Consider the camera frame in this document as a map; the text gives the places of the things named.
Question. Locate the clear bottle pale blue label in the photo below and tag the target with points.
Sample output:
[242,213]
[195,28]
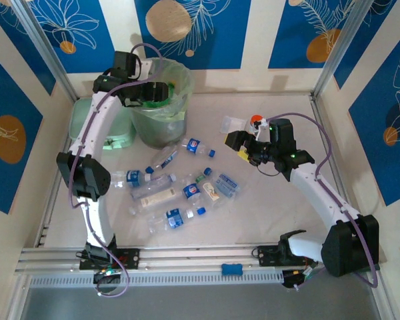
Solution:
[227,185]

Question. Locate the clear Pepsi bottle blue cap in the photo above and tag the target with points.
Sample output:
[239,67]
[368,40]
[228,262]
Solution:
[193,145]
[191,190]

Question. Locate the clear bottle green cap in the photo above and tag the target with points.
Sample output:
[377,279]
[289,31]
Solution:
[210,191]

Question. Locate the crushed clear bottle blue label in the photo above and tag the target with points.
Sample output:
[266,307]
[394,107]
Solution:
[165,158]

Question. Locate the clear bottle white cap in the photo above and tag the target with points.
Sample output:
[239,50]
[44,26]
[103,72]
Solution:
[160,182]

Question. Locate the clear bottle cream label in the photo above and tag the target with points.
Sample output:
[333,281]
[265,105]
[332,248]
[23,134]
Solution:
[156,197]

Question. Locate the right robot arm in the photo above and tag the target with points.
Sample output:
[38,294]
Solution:
[320,193]

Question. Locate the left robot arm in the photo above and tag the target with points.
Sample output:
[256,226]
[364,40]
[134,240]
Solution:
[96,116]

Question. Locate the green plastic bin liner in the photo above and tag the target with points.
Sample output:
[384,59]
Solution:
[183,76]

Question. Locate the grey plastic waste bin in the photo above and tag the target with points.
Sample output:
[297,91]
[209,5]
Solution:
[160,130]

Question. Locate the clear plastic packet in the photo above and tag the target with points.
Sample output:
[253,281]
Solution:
[231,124]

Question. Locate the orange-lid pill bottle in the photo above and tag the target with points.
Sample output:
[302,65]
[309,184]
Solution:
[255,119]

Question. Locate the mint green zip pouch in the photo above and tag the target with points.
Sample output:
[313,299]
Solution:
[121,130]

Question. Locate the small circuit board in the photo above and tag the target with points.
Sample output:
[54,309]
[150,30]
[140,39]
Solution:
[105,274]
[298,276]

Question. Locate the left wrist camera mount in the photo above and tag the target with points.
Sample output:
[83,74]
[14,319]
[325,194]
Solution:
[146,65]

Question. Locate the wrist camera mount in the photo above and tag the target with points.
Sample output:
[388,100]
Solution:
[146,65]
[261,128]

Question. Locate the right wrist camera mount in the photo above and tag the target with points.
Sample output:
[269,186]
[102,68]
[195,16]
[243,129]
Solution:
[261,128]

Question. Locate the aluminium side rail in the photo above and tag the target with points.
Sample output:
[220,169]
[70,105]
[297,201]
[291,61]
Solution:
[318,116]
[44,233]

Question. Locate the aluminium frame post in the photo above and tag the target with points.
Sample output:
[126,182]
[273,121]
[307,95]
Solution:
[340,46]
[45,46]

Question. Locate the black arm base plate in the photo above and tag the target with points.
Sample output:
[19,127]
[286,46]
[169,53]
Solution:
[131,258]
[265,256]

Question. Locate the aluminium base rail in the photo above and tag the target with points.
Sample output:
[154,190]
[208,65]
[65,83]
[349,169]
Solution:
[193,255]

